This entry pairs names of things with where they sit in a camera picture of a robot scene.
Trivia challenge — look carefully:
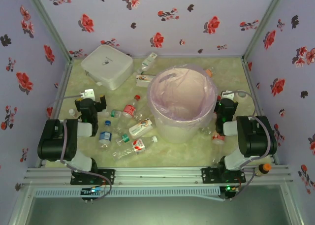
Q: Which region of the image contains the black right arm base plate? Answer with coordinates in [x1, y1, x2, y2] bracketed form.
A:
[201, 167, 247, 184]

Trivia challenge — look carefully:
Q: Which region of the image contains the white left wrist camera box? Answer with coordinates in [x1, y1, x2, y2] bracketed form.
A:
[79, 88, 96, 100]

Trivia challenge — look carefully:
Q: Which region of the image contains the left aluminium side rail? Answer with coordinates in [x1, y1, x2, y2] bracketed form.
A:
[36, 59, 74, 168]

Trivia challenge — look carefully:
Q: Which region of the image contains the left aluminium frame post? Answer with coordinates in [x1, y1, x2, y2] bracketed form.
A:
[23, 0, 73, 61]

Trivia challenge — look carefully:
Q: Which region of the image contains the aluminium frame rail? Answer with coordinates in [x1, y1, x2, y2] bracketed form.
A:
[23, 166, 295, 186]
[71, 54, 244, 60]

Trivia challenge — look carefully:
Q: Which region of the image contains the clear bottle white cap red label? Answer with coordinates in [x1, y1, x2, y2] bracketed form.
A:
[112, 135, 158, 162]

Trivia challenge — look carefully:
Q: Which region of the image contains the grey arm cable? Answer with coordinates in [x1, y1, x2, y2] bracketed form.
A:
[222, 90, 279, 201]
[48, 94, 113, 203]

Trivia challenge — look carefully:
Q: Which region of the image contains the left circuit board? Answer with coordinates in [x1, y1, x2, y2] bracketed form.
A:
[80, 187, 104, 200]

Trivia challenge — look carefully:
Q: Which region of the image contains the crushed clear plastic bottle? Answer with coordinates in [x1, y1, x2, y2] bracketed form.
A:
[113, 110, 146, 135]

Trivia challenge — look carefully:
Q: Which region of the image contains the circuit board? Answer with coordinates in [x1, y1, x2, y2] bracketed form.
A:
[224, 185, 241, 200]
[80, 187, 104, 200]

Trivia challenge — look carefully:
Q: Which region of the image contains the white slotted cable duct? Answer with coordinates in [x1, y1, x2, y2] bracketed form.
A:
[33, 187, 221, 198]

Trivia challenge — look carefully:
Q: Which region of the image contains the clear bottle green cap white label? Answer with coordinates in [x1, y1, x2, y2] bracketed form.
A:
[134, 60, 155, 75]

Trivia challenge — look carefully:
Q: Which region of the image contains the right aluminium frame post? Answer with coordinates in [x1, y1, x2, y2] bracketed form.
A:
[242, 0, 288, 60]

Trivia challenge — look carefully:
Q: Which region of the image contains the grey left arm cable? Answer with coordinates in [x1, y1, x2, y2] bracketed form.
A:
[48, 94, 113, 203]

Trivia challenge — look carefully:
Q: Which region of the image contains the white plastic bin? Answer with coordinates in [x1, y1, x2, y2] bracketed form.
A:
[147, 64, 219, 144]

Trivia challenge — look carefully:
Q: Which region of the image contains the front aluminium frame rail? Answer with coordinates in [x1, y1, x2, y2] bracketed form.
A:
[23, 166, 295, 186]

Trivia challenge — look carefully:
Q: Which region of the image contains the white plastic storage box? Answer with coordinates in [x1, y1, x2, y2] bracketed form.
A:
[81, 44, 135, 91]

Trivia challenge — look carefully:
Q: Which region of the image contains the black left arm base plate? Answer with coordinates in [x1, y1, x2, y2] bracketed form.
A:
[70, 168, 116, 186]

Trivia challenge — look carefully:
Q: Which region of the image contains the clear bottle blue cap blue label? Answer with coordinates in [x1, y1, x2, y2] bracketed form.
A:
[98, 120, 113, 151]

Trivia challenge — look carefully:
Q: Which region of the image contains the back aluminium frame rail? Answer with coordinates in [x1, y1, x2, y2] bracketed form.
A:
[71, 54, 244, 60]

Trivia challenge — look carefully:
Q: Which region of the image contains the aluminium side rail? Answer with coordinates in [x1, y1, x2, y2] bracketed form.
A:
[36, 59, 74, 168]
[241, 57, 280, 164]

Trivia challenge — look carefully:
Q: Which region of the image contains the right circuit board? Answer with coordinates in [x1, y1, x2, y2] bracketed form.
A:
[224, 185, 241, 200]

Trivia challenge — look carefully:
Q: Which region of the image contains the small clear bottle green label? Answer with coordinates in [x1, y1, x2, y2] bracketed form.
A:
[115, 133, 131, 147]

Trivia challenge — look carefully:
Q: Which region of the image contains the brown bottle orange cap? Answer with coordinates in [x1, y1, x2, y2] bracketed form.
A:
[254, 162, 273, 178]

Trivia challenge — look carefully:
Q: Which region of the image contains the white box blue orange print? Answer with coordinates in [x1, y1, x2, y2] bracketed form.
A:
[128, 118, 153, 139]

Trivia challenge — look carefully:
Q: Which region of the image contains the aluminium frame post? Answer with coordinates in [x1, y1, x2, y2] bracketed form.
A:
[23, 0, 73, 61]
[242, 0, 288, 60]

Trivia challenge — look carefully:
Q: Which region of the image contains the grey right arm cable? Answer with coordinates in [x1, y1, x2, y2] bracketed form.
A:
[222, 90, 279, 201]

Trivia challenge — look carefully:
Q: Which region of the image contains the right aluminium side rail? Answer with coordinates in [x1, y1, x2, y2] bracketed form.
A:
[241, 57, 280, 164]

